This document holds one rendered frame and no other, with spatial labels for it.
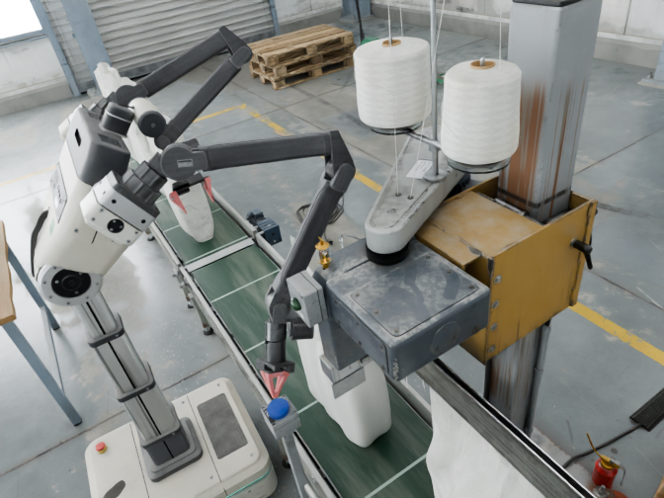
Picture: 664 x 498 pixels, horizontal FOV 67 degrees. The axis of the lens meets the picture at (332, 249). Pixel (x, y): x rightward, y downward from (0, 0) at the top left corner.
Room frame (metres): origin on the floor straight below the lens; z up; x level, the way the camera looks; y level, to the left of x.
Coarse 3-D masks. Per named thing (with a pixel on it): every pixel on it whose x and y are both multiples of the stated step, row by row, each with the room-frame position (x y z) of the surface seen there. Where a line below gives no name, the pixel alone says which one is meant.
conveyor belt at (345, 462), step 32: (256, 256) 2.26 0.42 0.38; (224, 288) 2.03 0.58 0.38; (256, 288) 1.99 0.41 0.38; (224, 320) 1.78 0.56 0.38; (256, 320) 1.75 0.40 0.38; (256, 352) 1.54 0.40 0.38; (288, 352) 1.51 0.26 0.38; (288, 384) 1.34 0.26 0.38; (320, 416) 1.17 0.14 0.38; (416, 416) 1.10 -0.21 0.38; (320, 448) 1.04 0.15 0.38; (352, 448) 1.02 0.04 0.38; (384, 448) 1.00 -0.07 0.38; (416, 448) 0.98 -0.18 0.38; (352, 480) 0.90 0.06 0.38; (384, 480) 0.88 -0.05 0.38; (416, 480) 0.86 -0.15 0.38
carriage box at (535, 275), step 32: (480, 192) 1.05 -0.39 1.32; (448, 224) 0.91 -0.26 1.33; (480, 224) 0.89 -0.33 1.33; (512, 224) 0.87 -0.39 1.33; (544, 224) 0.87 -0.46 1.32; (576, 224) 0.88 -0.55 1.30; (512, 256) 0.79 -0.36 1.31; (544, 256) 0.84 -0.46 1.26; (576, 256) 0.89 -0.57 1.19; (512, 288) 0.80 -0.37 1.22; (544, 288) 0.85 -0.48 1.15; (576, 288) 0.90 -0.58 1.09; (512, 320) 0.80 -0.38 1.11; (544, 320) 0.86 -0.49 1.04; (480, 352) 0.77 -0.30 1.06
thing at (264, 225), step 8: (256, 208) 2.70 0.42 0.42; (248, 216) 2.71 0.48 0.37; (256, 216) 2.64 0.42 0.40; (264, 216) 2.66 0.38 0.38; (256, 224) 2.58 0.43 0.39; (264, 224) 2.55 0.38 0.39; (272, 224) 2.53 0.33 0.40; (256, 232) 2.47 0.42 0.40; (264, 232) 2.48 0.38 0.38; (272, 232) 2.50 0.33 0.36; (280, 232) 2.52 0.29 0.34; (272, 240) 2.50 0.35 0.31; (280, 240) 2.52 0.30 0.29
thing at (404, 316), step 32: (352, 256) 0.84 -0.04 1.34; (416, 256) 0.81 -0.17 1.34; (352, 288) 0.75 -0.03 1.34; (384, 288) 0.73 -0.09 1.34; (416, 288) 0.72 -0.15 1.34; (448, 288) 0.70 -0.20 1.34; (480, 288) 0.69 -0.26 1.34; (352, 320) 0.69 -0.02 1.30; (384, 320) 0.64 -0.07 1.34; (416, 320) 0.63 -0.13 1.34; (448, 320) 0.63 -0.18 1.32; (480, 320) 0.67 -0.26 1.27; (352, 352) 0.79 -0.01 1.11; (384, 352) 0.60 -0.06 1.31; (416, 352) 0.60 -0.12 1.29
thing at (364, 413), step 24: (312, 264) 1.33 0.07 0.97; (312, 360) 1.17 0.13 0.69; (312, 384) 1.22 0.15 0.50; (360, 384) 1.00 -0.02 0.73; (384, 384) 1.03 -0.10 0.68; (336, 408) 1.05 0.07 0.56; (360, 408) 0.99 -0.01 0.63; (384, 408) 1.02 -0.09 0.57; (360, 432) 0.98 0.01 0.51; (384, 432) 1.03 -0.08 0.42
